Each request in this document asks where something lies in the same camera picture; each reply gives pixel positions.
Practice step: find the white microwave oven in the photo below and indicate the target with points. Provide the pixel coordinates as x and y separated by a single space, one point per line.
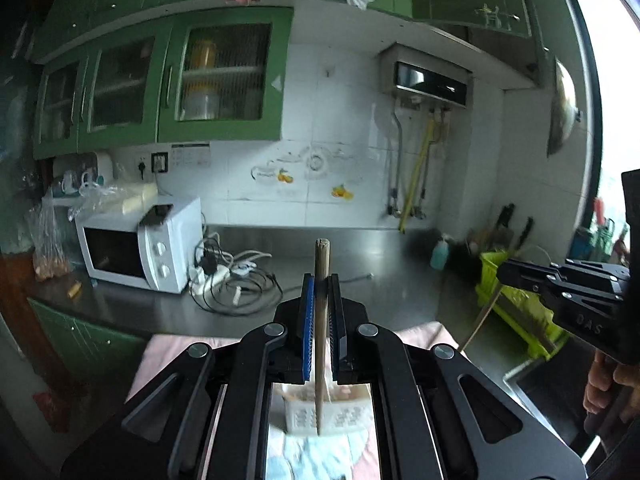
150 250

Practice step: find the white power strip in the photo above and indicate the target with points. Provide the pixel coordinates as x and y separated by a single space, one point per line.
220 275

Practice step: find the white wall socket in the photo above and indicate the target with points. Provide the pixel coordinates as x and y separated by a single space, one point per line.
142 167

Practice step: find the cream box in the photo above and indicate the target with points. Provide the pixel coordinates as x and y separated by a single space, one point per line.
137 200

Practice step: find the wall water heater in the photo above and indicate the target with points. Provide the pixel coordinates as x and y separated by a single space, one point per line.
425 77

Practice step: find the red floor item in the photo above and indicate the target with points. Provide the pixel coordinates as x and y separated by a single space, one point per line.
52 412

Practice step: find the blue tub with utensils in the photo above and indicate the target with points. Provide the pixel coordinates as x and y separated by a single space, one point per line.
595 240

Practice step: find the hanging metal wok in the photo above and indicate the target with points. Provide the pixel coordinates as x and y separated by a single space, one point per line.
562 110

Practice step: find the cream plastic utensil holder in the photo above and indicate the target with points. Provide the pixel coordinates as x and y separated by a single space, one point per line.
345 412

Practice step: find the fruit wall sticker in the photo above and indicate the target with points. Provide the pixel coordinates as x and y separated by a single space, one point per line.
315 165

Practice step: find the white cups and kettle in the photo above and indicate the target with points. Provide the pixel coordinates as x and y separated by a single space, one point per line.
80 182

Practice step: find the green plastic dish rack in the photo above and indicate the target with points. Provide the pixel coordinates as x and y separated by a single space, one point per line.
520 305

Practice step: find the white wall label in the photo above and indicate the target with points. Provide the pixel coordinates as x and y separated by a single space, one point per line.
190 154

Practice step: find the grey water pipe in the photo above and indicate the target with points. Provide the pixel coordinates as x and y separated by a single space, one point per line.
397 160

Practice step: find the yellow container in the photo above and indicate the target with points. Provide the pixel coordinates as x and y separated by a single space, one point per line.
202 80

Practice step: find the pink blanket with blue print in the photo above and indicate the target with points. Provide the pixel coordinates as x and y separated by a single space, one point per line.
165 355

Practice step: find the green base cabinet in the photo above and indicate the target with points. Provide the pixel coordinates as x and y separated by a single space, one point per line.
80 335

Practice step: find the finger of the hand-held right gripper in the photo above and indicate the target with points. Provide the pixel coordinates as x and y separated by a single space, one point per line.
530 280
600 269

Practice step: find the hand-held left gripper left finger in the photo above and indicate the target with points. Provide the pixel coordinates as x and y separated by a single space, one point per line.
309 330

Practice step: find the single brown chopstick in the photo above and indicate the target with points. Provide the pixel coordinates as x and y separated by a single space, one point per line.
321 270
477 322

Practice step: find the green glass-door wall cabinet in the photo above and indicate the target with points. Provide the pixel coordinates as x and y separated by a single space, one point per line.
165 85

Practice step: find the clear plastic bag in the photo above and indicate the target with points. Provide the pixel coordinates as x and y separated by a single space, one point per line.
50 245

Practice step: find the black wall socket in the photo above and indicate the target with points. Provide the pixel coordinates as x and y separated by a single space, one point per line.
160 162

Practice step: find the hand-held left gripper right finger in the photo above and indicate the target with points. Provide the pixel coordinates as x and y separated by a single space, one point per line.
336 330

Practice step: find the blue soap bottle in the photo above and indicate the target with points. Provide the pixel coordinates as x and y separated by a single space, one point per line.
440 255

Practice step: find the steel sink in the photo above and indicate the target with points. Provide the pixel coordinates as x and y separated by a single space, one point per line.
545 400

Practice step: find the person's right hand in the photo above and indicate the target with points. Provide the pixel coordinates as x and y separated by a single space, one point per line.
597 380

